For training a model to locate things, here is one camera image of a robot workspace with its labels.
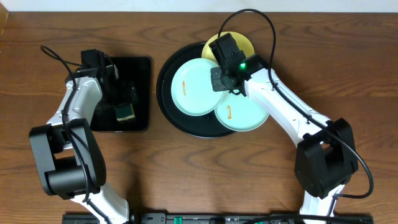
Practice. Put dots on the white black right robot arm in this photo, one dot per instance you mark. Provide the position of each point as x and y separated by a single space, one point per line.
325 155

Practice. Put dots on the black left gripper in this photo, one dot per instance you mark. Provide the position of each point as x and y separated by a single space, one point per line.
123 101

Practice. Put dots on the black round serving tray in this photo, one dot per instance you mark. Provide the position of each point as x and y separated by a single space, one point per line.
205 126

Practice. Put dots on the black rectangular sponge tray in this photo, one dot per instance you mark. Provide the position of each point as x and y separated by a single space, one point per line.
131 69

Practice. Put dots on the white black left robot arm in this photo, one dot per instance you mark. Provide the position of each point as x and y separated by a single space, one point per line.
67 156

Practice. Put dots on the green yellow sponge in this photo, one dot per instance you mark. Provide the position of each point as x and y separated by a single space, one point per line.
124 112

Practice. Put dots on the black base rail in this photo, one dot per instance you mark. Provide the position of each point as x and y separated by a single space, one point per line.
161 218

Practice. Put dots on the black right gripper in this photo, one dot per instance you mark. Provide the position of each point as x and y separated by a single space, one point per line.
216 86

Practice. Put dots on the yellow plate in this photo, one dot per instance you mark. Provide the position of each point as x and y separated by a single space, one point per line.
243 44

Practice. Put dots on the light blue plate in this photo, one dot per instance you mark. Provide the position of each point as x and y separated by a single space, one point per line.
240 113
191 88

